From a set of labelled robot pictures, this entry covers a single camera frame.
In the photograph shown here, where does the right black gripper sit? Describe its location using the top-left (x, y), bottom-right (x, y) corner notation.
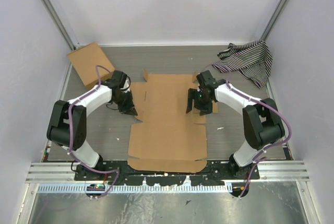
top-left (187, 88), bottom-right (213, 116)

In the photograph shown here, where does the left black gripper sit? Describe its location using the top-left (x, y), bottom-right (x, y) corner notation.
top-left (113, 90), bottom-right (137, 116)

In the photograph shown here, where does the brown cardboard box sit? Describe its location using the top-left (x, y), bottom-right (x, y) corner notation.
top-left (67, 42), bottom-right (115, 90)
top-left (127, 71), bottom-right (207, 173)

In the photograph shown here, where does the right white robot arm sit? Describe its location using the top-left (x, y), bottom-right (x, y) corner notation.
top-left (186, 70), bottom-right (285, 180)

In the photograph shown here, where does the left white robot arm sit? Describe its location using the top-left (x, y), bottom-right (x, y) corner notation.
top-left (46, 70), bottom-right (138, 181)

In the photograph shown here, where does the folded brown cardboard box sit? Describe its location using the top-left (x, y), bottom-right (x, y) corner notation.
top-left (67, 42), bottom-right (115, 90)

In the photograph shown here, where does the striped black white cloth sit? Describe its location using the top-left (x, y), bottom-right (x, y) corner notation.
top-left (212, 40), bottom-right (273, 89)

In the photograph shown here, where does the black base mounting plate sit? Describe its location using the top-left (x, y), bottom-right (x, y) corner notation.
top-left (73, 160), bottom-right (252, 186)

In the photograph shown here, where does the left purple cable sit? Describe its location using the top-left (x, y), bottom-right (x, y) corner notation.
top-left (67, 64), bottom-right (121, 199)

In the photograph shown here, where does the aluminium front rail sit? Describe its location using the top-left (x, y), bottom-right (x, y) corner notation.
top-left (26, 160), bottom-right (309, 183)

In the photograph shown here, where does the perforated cable duct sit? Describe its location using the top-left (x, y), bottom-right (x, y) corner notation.
top-left (37, 183), bottom-right (232, 194)

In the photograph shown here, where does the left aluminium corner post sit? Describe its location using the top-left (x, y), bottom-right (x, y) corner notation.
top-left (41, 0), bottom-right (77, 50)

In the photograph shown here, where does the aluminium corner post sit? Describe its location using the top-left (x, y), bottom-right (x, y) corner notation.
top-left (260, 0), bottom-right (289, 41)
top-left (41, 0), bottom-right (77, 50)

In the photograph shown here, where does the right aluminium corner post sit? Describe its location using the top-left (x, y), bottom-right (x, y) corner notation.
top-left (260, 0), bottom-right (289, 41)

